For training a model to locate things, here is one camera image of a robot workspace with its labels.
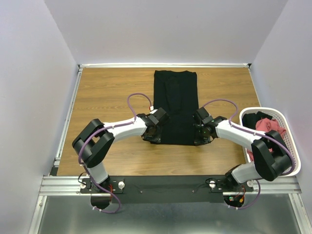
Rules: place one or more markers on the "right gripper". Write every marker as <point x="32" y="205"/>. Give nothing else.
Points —
<point x="198" y="140"/>

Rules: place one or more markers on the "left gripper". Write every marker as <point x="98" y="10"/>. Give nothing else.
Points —
<point x="157" y="139"/>

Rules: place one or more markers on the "black t shirt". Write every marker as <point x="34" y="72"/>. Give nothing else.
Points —
<point x="176" y="93"/>

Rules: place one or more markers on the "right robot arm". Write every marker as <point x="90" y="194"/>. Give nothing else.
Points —
<point x="271" y="157"/>

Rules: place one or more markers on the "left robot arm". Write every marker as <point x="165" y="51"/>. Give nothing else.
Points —
<point x="95" y="140"/>

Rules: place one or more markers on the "black garment in basket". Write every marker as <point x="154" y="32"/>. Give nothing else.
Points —
<point x="250" y="120"/>

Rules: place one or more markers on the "pink shirt in basket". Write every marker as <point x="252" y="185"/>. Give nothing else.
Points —
<point x="267" y="125"/>

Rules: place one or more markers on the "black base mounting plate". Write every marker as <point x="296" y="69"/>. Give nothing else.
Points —
<point x="162" y="189"/>

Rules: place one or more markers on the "aluminium back table rail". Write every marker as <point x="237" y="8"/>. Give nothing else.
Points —
<point x="163" y="65"/>

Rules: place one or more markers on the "aluminium front frame rail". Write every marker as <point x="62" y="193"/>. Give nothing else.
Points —
<point x="271" y="208"/>

